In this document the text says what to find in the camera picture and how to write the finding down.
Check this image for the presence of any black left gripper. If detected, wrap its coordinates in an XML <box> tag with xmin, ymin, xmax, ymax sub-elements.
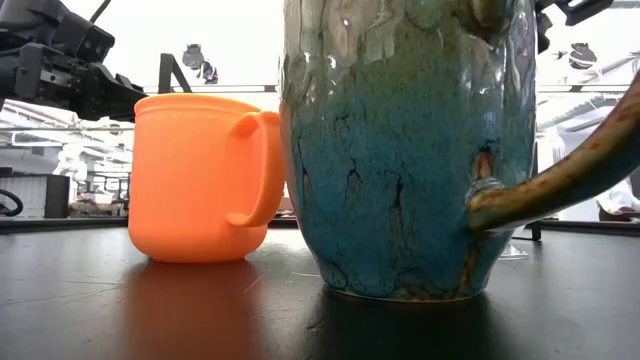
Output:
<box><xmin>0</xmin><ymin>42</ymin><xmax>147</xmax><ymax>123</ymax></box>

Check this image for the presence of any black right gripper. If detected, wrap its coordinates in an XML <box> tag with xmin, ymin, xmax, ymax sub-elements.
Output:
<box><xmin>535</xmin><ymin>0</ymin><xmax>615</xmax><ymax>55</ymax></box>

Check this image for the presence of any orange plastic cup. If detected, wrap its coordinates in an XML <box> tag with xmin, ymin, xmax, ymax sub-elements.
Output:
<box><xmin>127</xmin><ymin>93</ymin><xmax>286</xmax><ymax>265</ymax></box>

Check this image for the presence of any blue-green glazed ceramic mug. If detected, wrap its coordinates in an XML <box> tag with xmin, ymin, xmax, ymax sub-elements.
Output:
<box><xmin>278</xmin><ymin>0</ymin><xmax>640</xmax><ymax>303</ymax></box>

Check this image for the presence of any clear plastic cup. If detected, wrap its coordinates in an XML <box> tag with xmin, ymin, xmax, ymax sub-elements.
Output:
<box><xmin>497</xmin><ymin>229</ymin><xmax>530</xmax><ymax>262</ymax></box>

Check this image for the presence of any dark hanging ceiling fixture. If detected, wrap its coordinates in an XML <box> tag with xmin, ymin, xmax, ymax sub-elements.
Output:
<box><xmin>568</xmin><ymin>42</ymin><xmax>599</xmax><ymax>71</ymax></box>
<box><xmin>181</xmin><ymin>43</ymin><xmax>220</xmax><ymax>85</ymax></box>

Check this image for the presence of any grey cabinet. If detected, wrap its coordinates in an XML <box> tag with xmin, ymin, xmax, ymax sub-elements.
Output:
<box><xmin>0</xmin><ymin>173</ymin><xmax>71</xmax><ymax>220</ymax></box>

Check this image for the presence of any person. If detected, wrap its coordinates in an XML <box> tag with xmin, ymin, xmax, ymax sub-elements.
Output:
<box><xmin>594</xmin><ymin>177</ymin><xmax>640</xmax><ymax>222</ymax></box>

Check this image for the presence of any black diagonal frame strut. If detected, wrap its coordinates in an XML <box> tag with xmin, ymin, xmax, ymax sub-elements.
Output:
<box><xmin>158</xmin><ymin>52</ymin><xmax>194</xmax><ymax>95</ymax></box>

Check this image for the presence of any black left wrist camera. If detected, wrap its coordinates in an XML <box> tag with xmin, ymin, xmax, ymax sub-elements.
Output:
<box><xmin>47</xmin><ymin>9</ymin><xmax>116</xmax><ymax>65</ymax></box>

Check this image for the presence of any black frame crossbar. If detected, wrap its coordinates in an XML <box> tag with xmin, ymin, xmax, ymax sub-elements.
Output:
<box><xmin>142</xmin><ymin>83</ymin><xmax>631</xmax><ymax>95</ymax></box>

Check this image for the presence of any black table edge rail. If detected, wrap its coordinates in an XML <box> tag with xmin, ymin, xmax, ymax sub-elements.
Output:
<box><xmin>0</xmin><ymin>216</ymin><xmax>640</xmax><ymax>237</ymax></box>

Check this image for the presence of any black cable loop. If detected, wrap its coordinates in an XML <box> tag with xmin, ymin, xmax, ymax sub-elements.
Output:
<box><xmin>0</xmin><ymin>188</ymin><xmax>25</xmax><ymax>219</ymax></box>

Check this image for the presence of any black frame post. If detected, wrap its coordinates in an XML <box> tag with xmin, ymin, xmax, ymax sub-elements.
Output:
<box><xmin>529</xmin><ymin>142</ymin><xmax>544</xmax><ymax>242</ymax></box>

